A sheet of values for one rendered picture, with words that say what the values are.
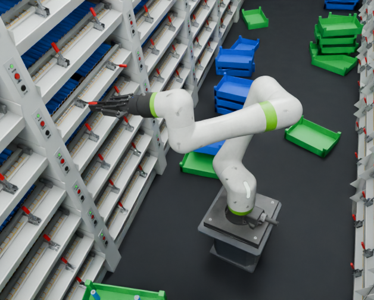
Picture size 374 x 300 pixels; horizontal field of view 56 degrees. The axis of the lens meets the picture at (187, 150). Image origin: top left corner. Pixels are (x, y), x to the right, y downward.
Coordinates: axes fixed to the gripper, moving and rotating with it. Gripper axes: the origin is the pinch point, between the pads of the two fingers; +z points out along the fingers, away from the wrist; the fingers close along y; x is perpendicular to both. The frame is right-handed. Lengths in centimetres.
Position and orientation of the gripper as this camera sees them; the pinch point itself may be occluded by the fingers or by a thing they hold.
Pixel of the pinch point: (98, 106)
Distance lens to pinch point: 143.4
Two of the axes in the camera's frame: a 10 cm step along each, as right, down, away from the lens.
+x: -2.8, -7.1, -6.5
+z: -9.0, -0.4, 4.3
